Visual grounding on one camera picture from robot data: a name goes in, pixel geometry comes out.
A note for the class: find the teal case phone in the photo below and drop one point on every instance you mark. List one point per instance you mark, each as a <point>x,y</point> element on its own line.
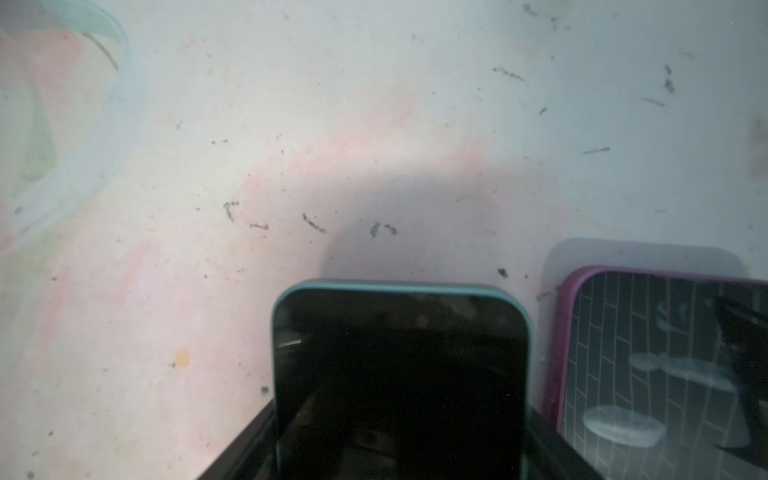
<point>376,380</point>

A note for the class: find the purple case phone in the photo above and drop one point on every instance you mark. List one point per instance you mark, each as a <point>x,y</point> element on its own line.
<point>660,375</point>

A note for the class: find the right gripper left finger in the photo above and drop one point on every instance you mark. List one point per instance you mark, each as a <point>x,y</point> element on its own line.
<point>252,455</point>

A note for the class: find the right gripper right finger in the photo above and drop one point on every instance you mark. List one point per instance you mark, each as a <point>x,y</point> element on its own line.
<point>549,456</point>

